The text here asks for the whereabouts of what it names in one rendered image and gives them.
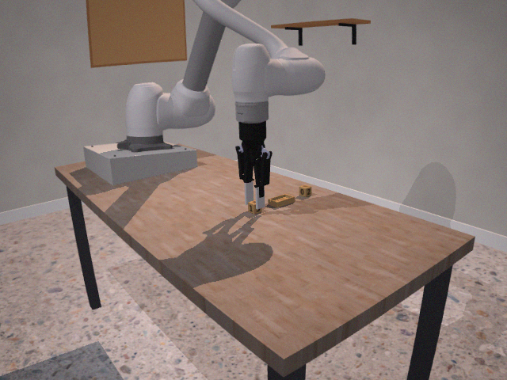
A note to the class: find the orange rectangular tray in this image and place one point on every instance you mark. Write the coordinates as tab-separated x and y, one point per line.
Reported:
281	200

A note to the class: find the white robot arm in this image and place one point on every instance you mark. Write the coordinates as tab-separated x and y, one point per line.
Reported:
255	78

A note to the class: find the tan wooden number cube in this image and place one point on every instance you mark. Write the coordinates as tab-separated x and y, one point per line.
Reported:
252	207
305	190

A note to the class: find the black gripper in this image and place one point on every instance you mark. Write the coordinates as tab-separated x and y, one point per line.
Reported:
255	157

